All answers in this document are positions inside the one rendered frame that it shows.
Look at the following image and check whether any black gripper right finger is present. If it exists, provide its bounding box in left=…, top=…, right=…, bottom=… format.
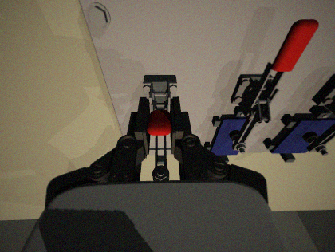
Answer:
left=170, top=96, right=268, bottom=204

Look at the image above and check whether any blue flat plate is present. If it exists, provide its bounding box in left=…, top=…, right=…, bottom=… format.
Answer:
left=210, top=114, right=246, bottom=156
left=270, top=113, right=335, bottom=154

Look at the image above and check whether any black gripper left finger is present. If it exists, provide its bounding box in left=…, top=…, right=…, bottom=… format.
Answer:
left=45, top=97, right=150, bottom=208

